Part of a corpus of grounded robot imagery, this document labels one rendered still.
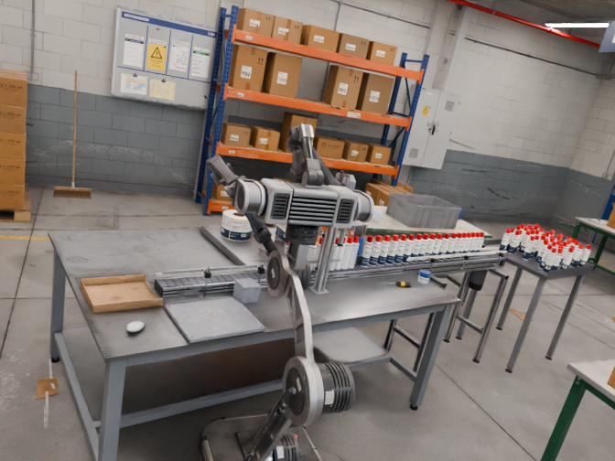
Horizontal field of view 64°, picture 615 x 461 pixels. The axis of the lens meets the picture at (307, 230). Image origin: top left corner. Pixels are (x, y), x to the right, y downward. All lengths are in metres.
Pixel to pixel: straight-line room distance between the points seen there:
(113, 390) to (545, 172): 9.48
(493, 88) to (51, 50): 6.67
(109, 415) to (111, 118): 5.10
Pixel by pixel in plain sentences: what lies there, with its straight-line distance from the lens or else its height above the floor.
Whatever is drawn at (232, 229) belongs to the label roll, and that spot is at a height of 0.96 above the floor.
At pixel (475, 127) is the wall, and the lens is 9.18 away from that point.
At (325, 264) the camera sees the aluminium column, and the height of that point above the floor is 1.00.
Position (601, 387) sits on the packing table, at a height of 0.78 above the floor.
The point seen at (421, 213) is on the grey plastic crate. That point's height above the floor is 0.94.
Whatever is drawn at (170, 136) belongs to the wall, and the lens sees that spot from 6.98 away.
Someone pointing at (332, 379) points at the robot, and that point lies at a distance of 1.85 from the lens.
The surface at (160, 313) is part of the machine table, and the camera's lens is 2.33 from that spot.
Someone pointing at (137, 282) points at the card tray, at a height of 0.83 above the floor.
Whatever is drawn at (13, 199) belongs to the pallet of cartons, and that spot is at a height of 0.24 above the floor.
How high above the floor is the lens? 1.96
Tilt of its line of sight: 17 degrees down
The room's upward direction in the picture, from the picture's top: 12 degrees clockwise
